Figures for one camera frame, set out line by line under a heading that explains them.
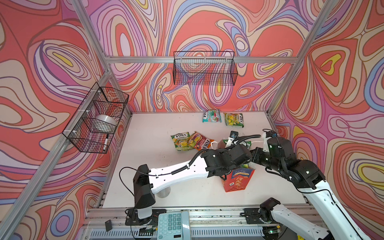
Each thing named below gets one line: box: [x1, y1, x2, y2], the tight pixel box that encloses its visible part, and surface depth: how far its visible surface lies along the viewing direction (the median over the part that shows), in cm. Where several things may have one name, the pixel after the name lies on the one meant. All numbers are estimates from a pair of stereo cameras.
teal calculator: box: [157, 211, 191, 240], surface depth 70 cm
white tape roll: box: [90, 114, 117, 133], surface depth 73 cm
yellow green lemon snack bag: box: [223, 112, 245, 128], surface depth 113 cm
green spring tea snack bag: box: [170, 132, 194, 151], surface depth 101 cm
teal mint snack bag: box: [202, 109, 222, 123], surface depth 117 cm
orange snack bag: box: [189, 131, 214, 151], surface depth 100 cm
